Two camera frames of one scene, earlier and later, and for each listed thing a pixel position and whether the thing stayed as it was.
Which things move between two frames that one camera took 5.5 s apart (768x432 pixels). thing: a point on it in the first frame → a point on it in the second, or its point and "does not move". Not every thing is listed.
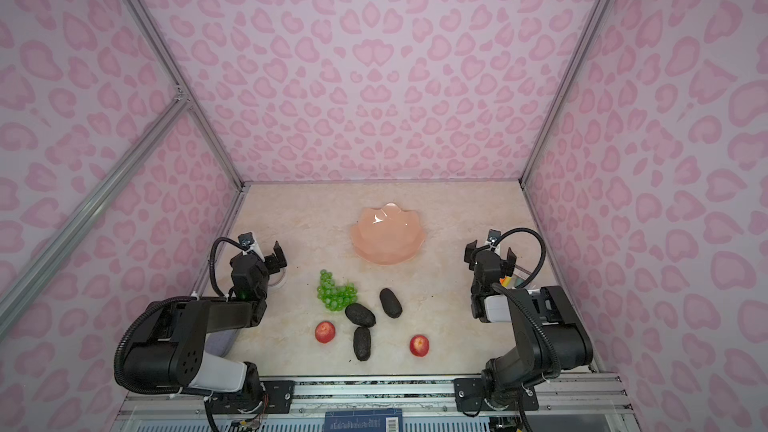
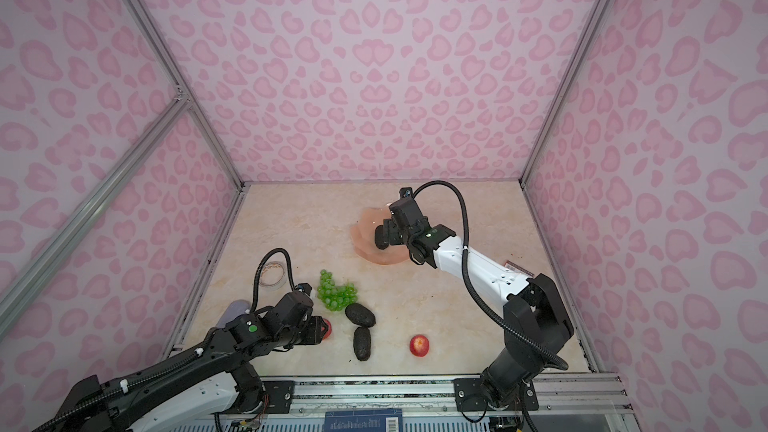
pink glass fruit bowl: [387, 235] does not move
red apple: [419, 345] does not move
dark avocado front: [362, 343] does not move
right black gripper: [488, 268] → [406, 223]
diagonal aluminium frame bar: [91, 208] does not move
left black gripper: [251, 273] → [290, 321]
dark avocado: [360, 315] does not move
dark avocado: [390, 303] → [379, 238]
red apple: [325, 332] does not move
